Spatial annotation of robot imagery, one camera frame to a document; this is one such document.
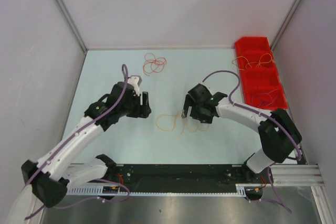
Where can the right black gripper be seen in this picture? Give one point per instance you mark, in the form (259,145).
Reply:
(203,118)

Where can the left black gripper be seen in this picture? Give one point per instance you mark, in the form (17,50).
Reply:
(145,108)

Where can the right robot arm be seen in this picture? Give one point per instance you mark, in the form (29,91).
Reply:
(277,132)

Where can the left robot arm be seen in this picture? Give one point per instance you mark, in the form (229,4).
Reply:
(47,176)

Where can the red compartment bin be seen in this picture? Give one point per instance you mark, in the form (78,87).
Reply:
(261,85)

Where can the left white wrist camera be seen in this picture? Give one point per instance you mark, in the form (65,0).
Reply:
(135,81)

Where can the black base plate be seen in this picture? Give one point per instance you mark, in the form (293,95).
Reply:
(184,178)

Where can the grey slotted cable duct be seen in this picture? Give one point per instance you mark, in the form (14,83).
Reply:
(237,190)

